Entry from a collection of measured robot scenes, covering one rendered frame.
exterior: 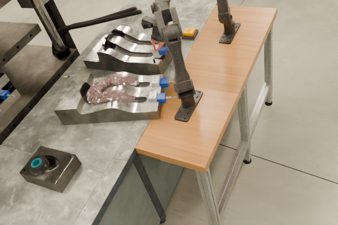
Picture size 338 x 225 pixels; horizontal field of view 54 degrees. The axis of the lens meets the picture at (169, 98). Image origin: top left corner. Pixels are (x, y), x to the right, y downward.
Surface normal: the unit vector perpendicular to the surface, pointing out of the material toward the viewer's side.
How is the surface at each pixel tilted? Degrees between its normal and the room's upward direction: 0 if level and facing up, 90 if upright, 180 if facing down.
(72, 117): 90
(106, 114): 90
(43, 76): 0
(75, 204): 0
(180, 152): 0
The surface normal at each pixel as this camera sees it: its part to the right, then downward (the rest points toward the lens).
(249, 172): -0.21, -0.70
